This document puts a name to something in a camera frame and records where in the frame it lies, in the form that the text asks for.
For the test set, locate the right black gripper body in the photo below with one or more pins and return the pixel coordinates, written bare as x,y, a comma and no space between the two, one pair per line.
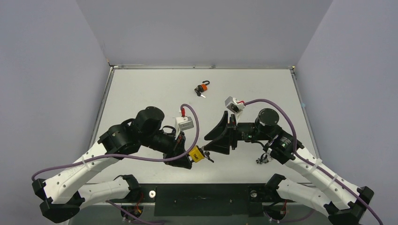
233,133

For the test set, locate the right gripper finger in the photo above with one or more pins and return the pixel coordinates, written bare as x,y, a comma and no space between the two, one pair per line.
221,146
221,130

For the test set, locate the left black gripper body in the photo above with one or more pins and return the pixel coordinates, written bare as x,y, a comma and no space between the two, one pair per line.
178,144

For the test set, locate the yellow padlock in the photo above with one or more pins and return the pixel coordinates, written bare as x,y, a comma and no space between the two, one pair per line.
197,154

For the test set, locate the brass long-shackle padlock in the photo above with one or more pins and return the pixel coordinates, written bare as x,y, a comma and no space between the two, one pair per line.
262,160

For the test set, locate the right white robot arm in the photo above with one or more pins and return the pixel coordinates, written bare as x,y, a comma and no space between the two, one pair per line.
341,202

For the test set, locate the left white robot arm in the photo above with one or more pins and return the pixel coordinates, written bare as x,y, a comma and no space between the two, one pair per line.
66,193

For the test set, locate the orange padlock with keys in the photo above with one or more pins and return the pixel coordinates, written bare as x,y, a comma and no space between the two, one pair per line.
202,88

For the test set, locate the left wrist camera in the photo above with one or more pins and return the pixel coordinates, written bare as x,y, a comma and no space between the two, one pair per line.
182,124

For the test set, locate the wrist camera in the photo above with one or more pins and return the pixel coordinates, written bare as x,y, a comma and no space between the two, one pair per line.
235,106
182,124

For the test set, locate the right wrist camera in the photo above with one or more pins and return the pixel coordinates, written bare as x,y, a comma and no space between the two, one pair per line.
235,106

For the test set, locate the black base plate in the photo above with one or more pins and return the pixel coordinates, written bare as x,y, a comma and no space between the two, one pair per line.
205,199

